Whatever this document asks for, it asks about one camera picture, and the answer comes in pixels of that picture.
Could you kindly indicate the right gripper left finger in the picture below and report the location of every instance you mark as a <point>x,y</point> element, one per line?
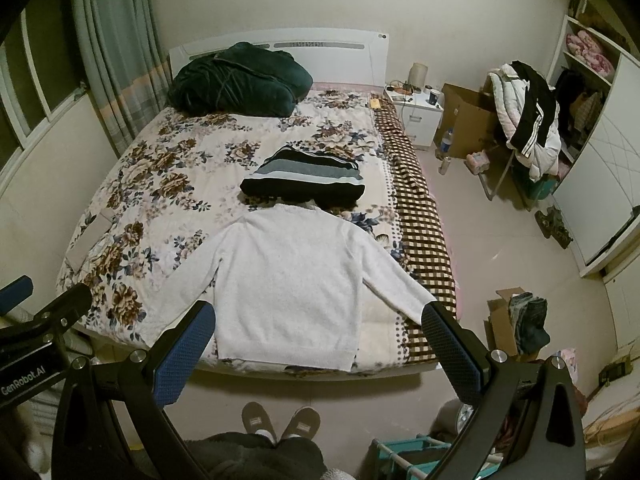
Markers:
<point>88,440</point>

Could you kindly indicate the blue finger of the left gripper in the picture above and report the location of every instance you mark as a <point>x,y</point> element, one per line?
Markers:
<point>15,293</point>

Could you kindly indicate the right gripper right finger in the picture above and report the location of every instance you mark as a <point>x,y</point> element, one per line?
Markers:
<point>537,399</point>

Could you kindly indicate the white knit sweater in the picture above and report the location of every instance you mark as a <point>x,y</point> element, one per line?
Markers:
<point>287,283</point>

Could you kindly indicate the cardboard box with clothes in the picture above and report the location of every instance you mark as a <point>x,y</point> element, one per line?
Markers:
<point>515,323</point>

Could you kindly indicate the clothes pile on chair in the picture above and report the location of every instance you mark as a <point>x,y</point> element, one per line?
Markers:
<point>528,114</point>

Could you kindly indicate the teal rack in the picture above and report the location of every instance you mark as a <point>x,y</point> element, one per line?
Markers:
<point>407,459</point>

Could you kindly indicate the left grey slipper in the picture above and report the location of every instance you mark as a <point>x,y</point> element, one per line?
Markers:
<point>256,420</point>

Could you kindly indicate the grey slipper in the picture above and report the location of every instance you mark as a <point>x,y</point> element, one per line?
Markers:
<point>305,423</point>
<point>256,420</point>

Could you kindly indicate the floral bed quilt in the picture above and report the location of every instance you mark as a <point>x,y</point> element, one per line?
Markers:
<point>178,185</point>

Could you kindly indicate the dark shoes by wardrobe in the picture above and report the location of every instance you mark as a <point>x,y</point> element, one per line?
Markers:
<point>551,224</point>

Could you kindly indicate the right grey slipper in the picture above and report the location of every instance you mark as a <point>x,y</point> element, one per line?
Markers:
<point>305,423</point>

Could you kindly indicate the brown checkered bed sheet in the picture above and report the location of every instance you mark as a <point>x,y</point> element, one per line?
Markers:
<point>421,249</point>

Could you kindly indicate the green curtain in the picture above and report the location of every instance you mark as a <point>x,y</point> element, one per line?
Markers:
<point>127,70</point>

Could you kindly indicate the striped black grey sweater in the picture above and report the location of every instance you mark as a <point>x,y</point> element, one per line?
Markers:
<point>299,177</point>

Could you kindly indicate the dark green blanket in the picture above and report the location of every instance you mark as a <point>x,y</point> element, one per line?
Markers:
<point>244,79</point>

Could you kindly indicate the plastic water bottle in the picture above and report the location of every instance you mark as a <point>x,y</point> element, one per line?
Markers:
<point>446,142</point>

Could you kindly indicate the cardboard box by nightstand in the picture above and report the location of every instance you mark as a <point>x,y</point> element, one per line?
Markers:
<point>471,116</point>

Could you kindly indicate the white nightstand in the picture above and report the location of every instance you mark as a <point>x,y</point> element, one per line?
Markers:
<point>420,114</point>

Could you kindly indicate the white wardrobe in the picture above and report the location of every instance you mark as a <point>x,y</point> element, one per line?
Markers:
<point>599,196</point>

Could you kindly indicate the beige lamp on nightstand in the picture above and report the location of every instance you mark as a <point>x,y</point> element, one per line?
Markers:
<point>417,76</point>

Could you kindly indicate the white headboard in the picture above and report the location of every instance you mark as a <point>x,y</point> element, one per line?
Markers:
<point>330,55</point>

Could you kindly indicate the pink blanket on shelf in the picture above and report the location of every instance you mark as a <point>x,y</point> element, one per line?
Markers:
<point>588,51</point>

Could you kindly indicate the window frame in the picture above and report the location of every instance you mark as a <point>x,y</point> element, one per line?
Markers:
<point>42,76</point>

